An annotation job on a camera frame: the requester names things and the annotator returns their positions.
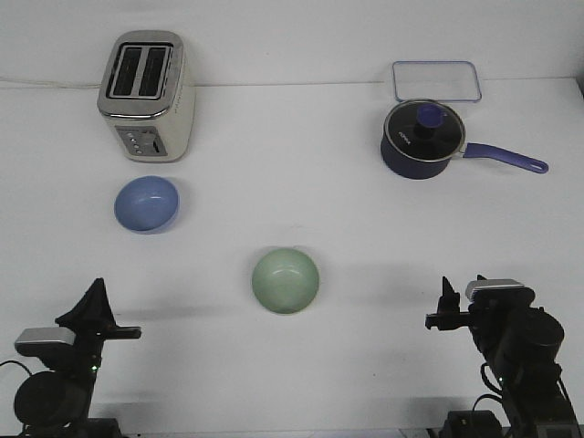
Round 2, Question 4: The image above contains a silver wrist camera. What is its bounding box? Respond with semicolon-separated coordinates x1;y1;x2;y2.
15;327;76;357
464;278;535;307

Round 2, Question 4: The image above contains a glass pot lid blue knob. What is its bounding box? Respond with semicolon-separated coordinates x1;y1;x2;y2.
384;99;465;162

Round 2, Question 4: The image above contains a green bowl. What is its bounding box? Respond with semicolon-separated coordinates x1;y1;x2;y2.
251;247;320;315

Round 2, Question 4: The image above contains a silver two-slot toaster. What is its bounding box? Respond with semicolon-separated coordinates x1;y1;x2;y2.
97;30;195;163

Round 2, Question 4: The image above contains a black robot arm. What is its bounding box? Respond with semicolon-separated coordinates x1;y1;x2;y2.
13;277;141;437
425;276;582;437

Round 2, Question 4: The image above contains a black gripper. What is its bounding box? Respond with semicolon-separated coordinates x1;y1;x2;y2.
424;274;487;331
55;277;141;365

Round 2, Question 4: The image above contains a blue bowl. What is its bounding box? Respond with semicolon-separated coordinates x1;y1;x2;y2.
113;175;181;235

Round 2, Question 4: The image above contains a dark blue saucepan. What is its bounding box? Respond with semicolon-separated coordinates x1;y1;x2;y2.
381;126;549;180

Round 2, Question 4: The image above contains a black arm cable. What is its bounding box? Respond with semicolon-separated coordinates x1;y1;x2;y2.
472;362;507;416
0;360;36;438

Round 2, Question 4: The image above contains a clear blue-rimmed container lid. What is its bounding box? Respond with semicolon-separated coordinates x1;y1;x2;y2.
391;60;482;103

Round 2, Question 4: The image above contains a white toaster power cord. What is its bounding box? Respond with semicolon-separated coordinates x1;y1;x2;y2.
0;78;102;91

